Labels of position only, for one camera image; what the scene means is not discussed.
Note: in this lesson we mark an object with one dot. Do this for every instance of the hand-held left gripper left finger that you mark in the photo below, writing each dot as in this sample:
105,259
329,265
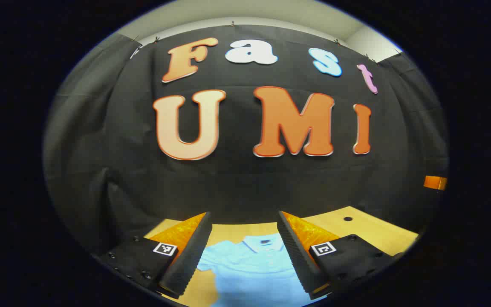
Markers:
192,256

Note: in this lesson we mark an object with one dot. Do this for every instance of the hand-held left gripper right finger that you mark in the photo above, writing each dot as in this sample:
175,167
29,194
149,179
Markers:
296,256

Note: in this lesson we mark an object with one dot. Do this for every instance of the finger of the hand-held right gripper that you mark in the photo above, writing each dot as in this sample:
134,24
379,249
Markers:
435,182

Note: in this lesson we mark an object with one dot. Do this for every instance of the light blue T-shirt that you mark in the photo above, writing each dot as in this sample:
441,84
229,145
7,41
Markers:
249,273

